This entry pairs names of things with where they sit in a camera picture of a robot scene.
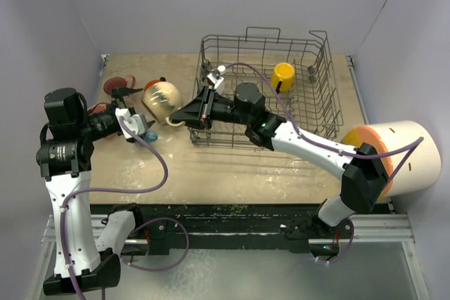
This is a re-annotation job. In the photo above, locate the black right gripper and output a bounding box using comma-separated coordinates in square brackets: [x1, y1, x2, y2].
[172, 85, 252, 130]

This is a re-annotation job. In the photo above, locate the beige round teapot mug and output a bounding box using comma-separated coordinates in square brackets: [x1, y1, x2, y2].
[141, 81, 185, 127]

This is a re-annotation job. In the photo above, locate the blue flower mug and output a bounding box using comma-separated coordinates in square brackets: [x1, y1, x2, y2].
[142, 130, 158, 143]

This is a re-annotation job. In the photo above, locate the pink ghost pattern mug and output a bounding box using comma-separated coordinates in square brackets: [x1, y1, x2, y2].
[103, 74, 136, 95]

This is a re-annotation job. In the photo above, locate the orange mug black handle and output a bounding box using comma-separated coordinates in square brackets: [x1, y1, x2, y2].
[144, 77, 167, 91]

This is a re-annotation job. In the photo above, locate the yellow mug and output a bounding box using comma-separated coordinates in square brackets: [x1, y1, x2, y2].
[270, 63, 296, 93]

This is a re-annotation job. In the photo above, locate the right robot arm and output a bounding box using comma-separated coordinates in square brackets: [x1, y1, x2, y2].
[169, 82, 387, 237]

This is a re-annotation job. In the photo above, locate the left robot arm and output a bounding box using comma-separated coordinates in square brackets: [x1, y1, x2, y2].
[36, 87, 148, 296]

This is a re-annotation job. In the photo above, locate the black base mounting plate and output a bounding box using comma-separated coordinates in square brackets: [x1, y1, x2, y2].
[87, 203, 370, 256]

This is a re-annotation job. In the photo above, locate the white cylinder bin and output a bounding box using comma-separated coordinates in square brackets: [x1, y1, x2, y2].
[368, 120, 441, 197]

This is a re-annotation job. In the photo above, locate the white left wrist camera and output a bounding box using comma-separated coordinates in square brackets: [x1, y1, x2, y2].
[115, 108, 148, 143]

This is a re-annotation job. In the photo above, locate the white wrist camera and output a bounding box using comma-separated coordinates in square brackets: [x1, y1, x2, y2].
[115, 108, 148, 143]
[207, 65, 226, 95]

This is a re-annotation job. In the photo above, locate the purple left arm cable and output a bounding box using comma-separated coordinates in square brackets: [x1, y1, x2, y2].
[59, 117, 191, 300]

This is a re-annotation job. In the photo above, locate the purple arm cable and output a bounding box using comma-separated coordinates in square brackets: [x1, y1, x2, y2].
[223, 63, 425, 266]
[59, 117, 191, 300]

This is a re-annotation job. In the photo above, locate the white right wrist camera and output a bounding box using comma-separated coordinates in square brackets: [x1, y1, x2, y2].
[207, 65, 226, 95]

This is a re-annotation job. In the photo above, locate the grey wire dish rack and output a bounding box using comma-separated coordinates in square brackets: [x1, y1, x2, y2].
[193, 27, 343, 140]

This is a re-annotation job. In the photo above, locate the aluminium rail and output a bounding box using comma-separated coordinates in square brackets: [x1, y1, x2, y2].
[351, 214, 414, 242]

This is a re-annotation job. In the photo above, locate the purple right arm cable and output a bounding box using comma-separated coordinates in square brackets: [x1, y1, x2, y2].
[223, 63, 425, 266]

